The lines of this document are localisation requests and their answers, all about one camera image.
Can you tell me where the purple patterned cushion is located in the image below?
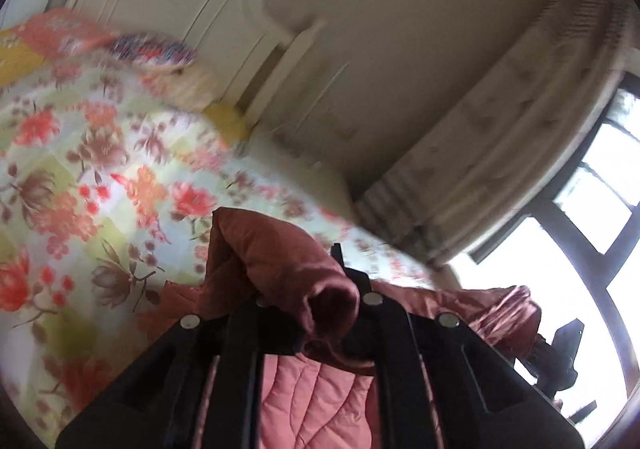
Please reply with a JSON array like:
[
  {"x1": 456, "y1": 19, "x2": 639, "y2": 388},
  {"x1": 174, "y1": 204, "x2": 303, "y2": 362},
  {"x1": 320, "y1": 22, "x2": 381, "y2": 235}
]
[{"x1": 107, "y1": 31, "x2": 198, "y2": 70}]

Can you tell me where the cream pillow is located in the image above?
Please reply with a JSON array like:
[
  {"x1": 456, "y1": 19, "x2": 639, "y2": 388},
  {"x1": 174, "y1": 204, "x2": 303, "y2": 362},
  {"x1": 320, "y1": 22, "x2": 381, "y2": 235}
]
[{"x1": 170, "y1": 66, "x2": 227, "y2": 110}]

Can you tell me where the pink quilted jacket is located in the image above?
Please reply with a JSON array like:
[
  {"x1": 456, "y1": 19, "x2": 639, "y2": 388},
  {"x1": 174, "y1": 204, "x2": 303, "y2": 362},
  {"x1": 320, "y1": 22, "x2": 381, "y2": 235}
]
[{"x1": 135, "y1": 206, "x2": 543, "y2": 449}]

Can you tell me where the dark framed window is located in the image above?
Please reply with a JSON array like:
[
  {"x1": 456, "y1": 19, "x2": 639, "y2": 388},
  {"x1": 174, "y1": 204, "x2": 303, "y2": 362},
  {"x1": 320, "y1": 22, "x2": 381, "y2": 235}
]
[{"x1": 450, "y1": 74, "x2": 640, "y2": 449}]

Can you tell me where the floral bed sheet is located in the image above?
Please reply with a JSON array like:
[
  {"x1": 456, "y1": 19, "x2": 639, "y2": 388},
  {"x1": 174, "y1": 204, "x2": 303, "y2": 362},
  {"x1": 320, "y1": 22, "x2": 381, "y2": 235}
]
[{"x1": 0, "y1": 49, "x2": 451, "y2": 435}]

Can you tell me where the printed beige curtain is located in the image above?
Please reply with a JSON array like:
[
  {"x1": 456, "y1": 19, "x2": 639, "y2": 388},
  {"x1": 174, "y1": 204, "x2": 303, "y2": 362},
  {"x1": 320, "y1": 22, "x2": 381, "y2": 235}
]
[{"x1": 357, "y1": 0, "x2": 636, "y2": 270}]

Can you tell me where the pink floral pillow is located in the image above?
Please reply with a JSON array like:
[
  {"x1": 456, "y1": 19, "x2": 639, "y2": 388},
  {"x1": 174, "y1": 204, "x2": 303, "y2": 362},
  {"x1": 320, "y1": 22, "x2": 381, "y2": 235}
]
[{"x1": 15, "y1": 9, "x2": 121, "y2": 60}]

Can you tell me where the yellow bed sheet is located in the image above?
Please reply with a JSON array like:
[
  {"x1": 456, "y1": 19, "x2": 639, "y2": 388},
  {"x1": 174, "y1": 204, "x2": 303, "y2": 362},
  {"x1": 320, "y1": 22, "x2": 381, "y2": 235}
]
[{"x1": 202, "y1": 101, "x2": 251, "y2": 144}]

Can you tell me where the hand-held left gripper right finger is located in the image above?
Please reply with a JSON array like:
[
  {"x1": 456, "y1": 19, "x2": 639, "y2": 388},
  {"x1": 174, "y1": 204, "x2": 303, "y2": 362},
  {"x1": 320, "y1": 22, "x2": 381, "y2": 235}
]
[{"x1": 331, "y1": 243, "x2": 584, "y2": 449}]

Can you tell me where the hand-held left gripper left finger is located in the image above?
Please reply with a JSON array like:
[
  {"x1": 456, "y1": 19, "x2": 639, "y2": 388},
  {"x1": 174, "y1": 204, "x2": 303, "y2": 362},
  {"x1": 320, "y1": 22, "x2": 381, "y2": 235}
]
[{"x1": 55, "y1": 300, "x2": 302, "y2": 449}]

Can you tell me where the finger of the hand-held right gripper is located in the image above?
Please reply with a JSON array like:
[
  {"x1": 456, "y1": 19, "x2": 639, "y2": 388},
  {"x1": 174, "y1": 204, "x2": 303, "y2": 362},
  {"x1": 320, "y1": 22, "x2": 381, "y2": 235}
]
[{"x1": 527, "y1": 336, "x2": 557, "y2": 382}]

